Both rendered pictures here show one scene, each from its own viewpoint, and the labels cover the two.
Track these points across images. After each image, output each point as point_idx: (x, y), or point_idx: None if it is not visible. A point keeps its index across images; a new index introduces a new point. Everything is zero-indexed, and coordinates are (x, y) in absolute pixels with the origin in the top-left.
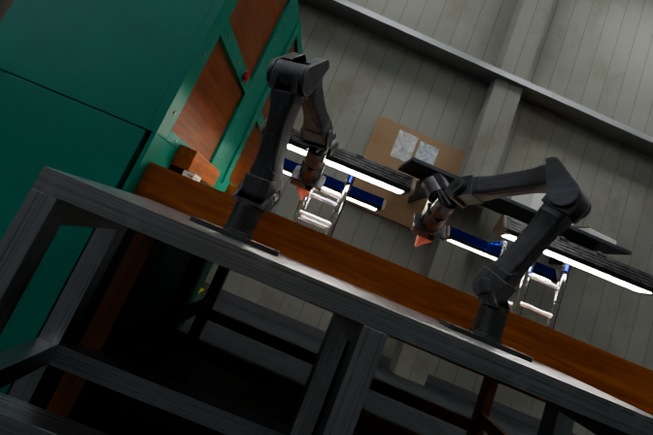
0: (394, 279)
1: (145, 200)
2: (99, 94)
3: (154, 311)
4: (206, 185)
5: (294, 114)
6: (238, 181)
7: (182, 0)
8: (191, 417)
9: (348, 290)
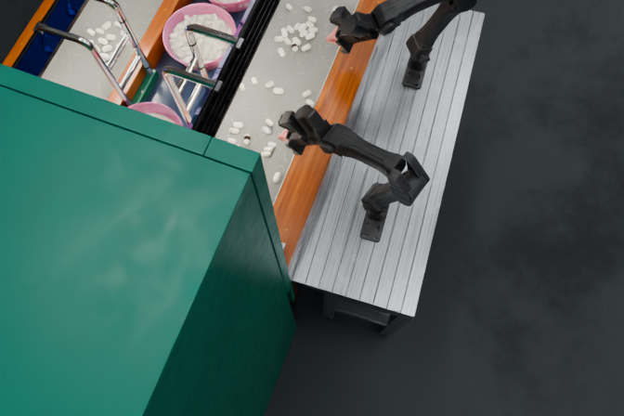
0: (359, 87)
1: (349, 273)
2: (265, 347)
3: None
4: (300, 232)
5: None
6: None
7: (264, 301)
8: None
9: (441, 162)
